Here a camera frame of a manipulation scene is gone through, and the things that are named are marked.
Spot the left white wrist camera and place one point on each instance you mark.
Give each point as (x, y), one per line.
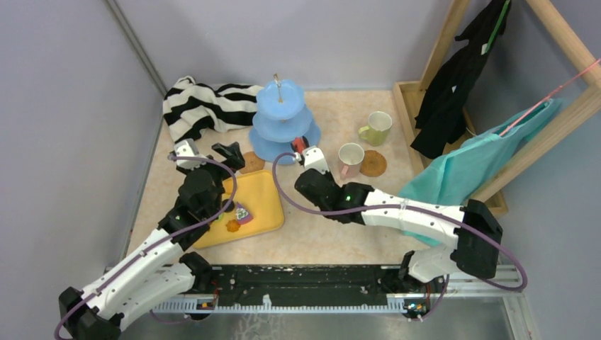
(187, 148)

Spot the purple triangular cake slice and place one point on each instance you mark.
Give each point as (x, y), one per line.
(242, 214)

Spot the right woven round coaster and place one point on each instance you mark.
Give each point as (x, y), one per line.
(374, 164)

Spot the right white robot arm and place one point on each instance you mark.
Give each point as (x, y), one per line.
(468, 236)

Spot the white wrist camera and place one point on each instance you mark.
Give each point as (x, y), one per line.
(314, 158)
(187, 148)

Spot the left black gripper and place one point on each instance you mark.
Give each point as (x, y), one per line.
(234, 159)

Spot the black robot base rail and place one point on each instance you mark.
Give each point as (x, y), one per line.
(241, 289)

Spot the yellow plastic tray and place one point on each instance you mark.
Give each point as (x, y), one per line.
(258, 193)

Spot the left woven round coaster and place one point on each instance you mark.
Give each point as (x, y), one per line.
(252, 163)

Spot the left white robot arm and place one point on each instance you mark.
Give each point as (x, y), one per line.
(160, 267)

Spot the black macaron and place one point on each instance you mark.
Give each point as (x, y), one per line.
(228, 207)

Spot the wooden clothes rack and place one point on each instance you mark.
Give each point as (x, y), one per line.
(408, 96)

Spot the orange flower cookie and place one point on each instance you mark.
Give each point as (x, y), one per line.
(233, 226)

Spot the teal hanging shirt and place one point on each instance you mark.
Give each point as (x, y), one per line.
(451, 178)

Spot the woven round coaster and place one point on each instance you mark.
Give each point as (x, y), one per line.
(374, 164)
(252, 163)

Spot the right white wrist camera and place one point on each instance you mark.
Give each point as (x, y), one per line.
(314, 158)

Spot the green mug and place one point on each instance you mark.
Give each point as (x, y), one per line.
(377, 128)

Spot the pink mug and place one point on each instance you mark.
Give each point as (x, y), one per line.
(351, 156)

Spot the black white striped cloth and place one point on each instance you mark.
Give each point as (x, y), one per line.
(190, 108)

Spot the pink clothes hanger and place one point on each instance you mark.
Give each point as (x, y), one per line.
(545, 99)

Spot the blue three-tier cake stand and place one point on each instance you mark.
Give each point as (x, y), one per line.
(282, 116)

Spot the black hanging garment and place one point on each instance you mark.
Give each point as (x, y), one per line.
(440, 119)

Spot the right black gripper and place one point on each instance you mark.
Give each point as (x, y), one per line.
(328, 178)

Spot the red striped cake slice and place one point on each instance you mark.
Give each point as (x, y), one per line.
(296, 145)

